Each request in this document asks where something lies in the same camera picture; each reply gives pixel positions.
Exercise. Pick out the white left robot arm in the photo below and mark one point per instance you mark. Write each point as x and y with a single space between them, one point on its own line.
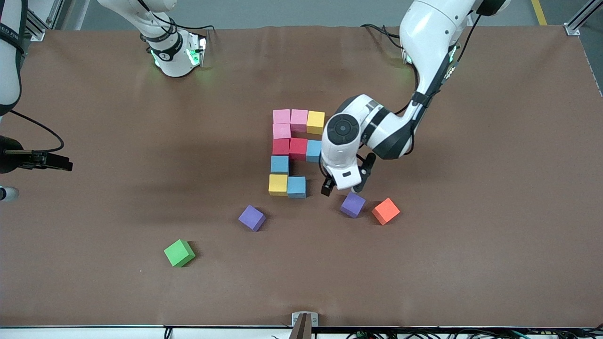
433 33

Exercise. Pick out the blue foam block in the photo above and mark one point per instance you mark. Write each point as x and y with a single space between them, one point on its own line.
280 165
297 187
313 151

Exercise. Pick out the pink foam block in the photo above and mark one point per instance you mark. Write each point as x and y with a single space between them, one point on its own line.
299 120
281 117
281 131

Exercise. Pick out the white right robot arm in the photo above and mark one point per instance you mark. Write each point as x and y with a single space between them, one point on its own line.
174 61

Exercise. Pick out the white table edge rail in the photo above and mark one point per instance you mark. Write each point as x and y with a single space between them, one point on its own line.
70 333

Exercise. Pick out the red foam block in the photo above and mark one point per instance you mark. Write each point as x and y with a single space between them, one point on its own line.
281 147
298 149

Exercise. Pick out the purple foam block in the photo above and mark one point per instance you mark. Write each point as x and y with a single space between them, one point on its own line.
252 218
353 205

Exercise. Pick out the green foam block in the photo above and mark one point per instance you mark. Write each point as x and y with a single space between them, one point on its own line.
179 253

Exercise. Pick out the orange foam block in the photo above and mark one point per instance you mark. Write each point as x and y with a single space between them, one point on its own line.
386 211

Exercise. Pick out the yellow foam block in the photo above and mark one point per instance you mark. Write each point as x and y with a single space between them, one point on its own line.
278 184
315 122

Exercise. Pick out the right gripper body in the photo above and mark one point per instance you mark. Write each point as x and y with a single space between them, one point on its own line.
9 160

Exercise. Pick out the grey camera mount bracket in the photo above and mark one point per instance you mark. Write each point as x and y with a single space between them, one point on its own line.
305 325

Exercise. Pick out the brown table cover sheet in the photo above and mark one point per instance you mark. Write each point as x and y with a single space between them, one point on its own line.
471 263

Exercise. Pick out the aluminium frame profile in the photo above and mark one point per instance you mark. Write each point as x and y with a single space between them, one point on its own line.
577 26
35 28

